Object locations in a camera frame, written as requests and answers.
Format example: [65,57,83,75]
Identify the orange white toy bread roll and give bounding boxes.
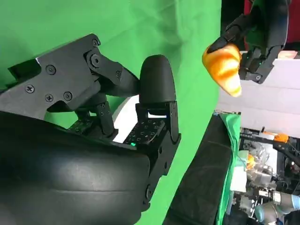
[202,44,242,98]

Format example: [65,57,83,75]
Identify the black backdrop curtain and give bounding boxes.
[164,112,235,225]

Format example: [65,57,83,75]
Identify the black workshop machine frame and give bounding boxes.
[240,126,300,165]

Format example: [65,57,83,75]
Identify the lilac plate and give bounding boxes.
[112,95,168,143]

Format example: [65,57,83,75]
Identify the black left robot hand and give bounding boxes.
[208,0,289,84]

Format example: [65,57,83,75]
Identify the green table cloth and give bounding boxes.
[0,0,242,225]

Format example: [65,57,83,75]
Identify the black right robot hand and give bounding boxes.
[0,33,182,225]

